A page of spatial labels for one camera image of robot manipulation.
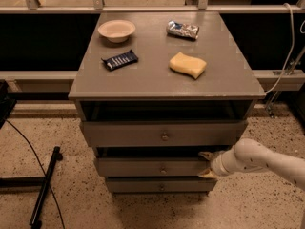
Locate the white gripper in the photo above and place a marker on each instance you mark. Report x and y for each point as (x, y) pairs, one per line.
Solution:
(216, 165)

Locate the white ceramic bowl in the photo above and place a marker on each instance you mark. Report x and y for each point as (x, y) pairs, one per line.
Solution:
(117, 31)

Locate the silver crumpled chip bag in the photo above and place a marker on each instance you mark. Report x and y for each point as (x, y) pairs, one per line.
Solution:
(183, 30)

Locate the dark blue snack packet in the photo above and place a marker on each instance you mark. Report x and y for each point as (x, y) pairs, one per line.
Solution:
(120, 61)

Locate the yellow sponge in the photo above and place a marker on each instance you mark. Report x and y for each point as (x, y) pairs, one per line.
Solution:
(192, 66)

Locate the grey bottom drawer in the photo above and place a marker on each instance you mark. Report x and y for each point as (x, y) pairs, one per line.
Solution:
(160, 185)

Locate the grey drawer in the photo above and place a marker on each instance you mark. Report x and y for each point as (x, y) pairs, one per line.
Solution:
(160, 185)
(150, 167)
(158, 133)

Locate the grey top drawer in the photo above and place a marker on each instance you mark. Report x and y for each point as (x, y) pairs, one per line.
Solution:
(158, 133)

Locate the metal railing frame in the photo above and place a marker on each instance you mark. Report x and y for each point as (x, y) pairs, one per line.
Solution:
(152, 4)

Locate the grey wooden drawer cabinet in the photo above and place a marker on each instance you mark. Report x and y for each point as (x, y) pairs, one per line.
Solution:
(150, 91)

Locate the black metal stand base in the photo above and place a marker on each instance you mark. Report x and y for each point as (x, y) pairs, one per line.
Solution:
(43, 184)

